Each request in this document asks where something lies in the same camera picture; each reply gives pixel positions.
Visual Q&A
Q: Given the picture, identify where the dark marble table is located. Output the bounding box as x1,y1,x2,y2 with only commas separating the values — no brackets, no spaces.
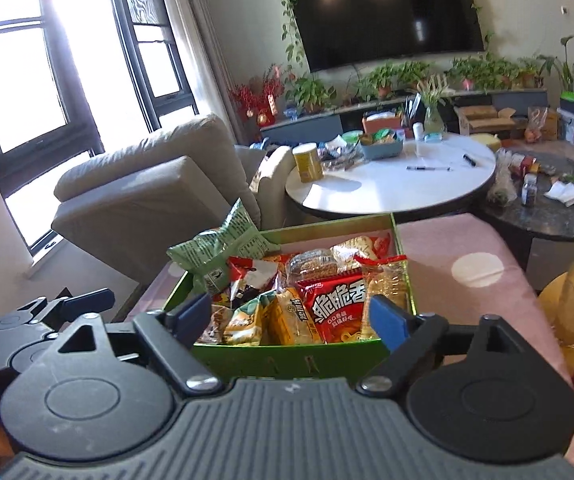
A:
477,150,574,273

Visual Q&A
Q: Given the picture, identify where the white crumpled tissue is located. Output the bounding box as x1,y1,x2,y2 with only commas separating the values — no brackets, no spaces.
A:
544,180,574,207

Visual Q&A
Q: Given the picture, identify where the blue basket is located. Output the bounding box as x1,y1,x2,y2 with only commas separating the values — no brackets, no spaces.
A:
359,130,404,161

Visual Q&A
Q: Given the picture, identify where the large red snack packet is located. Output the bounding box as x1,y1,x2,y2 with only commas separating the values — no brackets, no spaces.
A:
294,272,368,346

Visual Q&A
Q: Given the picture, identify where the glass vase with grass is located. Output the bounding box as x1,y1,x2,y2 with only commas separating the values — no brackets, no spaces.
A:
416,74,457,134

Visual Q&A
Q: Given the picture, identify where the beige sofa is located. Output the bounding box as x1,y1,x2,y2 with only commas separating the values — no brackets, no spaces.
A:
51,114,298,286

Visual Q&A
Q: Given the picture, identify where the open cardboard box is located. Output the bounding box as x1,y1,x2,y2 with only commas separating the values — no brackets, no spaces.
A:
454,105,519,137

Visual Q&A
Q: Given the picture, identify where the bag of oranges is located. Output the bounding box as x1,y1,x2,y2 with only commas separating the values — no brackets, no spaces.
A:
524,106,551,142

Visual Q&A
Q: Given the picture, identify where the white round table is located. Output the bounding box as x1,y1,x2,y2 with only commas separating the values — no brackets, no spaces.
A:
285,132,497,221

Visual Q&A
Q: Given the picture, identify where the clear plastic bag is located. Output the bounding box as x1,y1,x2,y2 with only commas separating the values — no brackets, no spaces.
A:
487,149,524,207

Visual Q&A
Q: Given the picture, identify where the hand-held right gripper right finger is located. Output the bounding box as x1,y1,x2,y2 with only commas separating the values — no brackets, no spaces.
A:
357,295,522,394

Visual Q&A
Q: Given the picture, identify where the orange tissue box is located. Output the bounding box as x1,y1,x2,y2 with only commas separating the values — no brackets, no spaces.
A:
362,110,404,134

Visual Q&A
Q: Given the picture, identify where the red flower decoration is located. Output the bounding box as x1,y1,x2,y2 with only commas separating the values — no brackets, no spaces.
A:
228,65,286,127

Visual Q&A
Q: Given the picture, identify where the clear biscuit packet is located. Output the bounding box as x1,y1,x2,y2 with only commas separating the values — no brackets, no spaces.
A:
359,255,411,343

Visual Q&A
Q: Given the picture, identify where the peace lily plant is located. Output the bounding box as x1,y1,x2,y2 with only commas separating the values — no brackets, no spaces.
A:
538,35,574,95

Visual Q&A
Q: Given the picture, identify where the trailing vine plant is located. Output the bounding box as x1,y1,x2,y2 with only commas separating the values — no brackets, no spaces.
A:
278,0,309,70

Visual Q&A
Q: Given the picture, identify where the clear bread packet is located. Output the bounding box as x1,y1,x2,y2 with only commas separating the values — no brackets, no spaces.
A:
284,249,349,288

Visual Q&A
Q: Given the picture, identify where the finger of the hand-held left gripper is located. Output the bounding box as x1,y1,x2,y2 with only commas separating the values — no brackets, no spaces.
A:
62,287,115,317

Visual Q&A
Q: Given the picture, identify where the glass spice jar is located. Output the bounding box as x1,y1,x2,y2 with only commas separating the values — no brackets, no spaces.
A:
521,174,538,207

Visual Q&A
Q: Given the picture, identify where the brown snack packet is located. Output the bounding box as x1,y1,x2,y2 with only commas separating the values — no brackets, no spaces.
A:
196,304,234,345

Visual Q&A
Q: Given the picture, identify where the red white snack packet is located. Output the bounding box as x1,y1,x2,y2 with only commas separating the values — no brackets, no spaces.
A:
226,255,288,308

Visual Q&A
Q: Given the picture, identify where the potted green plant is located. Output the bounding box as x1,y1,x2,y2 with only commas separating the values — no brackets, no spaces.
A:
286,74,337,114
448,54,520,92
366,61,434,100

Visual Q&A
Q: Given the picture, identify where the green cardboard box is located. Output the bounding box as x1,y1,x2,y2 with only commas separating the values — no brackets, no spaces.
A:
162,212,418,383

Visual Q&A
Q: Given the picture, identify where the pale curtain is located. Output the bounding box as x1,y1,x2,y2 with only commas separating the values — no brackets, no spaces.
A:
157,0,240,143

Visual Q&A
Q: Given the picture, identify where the grey television cabinet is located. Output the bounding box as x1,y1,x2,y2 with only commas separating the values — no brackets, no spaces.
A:
259,87,550,147

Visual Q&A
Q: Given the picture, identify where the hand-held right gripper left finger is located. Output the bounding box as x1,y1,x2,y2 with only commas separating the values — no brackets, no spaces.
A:
56,291,224,394

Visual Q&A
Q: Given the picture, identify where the green yellow snack packet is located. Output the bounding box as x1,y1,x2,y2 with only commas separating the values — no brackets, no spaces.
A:
223,292,274,347

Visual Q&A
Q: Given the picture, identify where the dark framed window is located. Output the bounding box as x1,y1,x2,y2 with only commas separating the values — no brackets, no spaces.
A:
0,0,203,263

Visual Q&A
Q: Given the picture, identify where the yellow can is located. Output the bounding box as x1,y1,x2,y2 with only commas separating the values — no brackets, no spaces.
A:
293,143,325,184

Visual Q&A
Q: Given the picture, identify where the pile of dark wrappers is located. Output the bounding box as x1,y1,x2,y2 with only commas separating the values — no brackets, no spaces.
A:
318,136,366,169

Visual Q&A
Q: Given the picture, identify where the black television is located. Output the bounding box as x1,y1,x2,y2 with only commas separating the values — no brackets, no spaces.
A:
283,0,486,74

